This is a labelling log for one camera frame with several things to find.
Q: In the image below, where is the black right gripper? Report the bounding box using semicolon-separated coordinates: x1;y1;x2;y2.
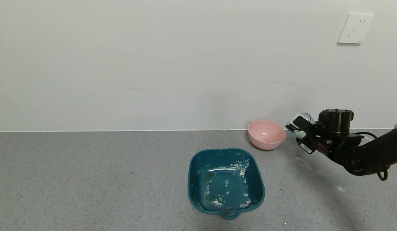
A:
287;124;327;154

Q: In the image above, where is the ribbed clear teal cup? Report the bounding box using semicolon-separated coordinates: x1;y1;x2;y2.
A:
287;112;315;140

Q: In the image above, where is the pink ribbed bowl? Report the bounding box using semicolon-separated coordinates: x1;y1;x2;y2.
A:
248;120;286;150

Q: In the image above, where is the teal square plastic tray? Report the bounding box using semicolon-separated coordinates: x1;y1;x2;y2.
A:
188;148;266;220

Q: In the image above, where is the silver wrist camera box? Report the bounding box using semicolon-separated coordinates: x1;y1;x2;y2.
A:
287;113;311;133

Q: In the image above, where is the thin black camera cable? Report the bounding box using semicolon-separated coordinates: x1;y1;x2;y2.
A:
286;123;323;133

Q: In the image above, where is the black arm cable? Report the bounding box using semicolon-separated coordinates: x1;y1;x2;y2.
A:
354;131;389;182

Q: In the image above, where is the white wall power socket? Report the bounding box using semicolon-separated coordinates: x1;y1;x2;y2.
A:
337;13;374;45

